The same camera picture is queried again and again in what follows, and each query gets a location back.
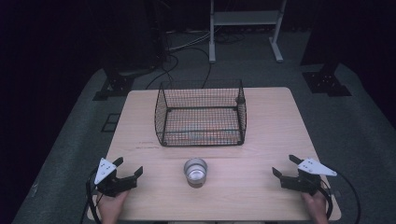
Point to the black tape floor marking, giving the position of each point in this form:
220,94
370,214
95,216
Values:
109,123

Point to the black metal stand base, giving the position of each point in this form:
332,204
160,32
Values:
116,85
325,82

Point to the person's right hand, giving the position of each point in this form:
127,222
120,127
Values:
317,208

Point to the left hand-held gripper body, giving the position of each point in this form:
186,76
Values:
116,185

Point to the clear glass cup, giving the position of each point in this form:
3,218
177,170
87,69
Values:
195,174

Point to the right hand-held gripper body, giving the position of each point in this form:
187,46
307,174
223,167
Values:
303,184

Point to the person's left hand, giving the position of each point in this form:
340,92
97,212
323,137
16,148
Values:
109,208

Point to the white metal stand frame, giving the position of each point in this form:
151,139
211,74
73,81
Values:
212,46

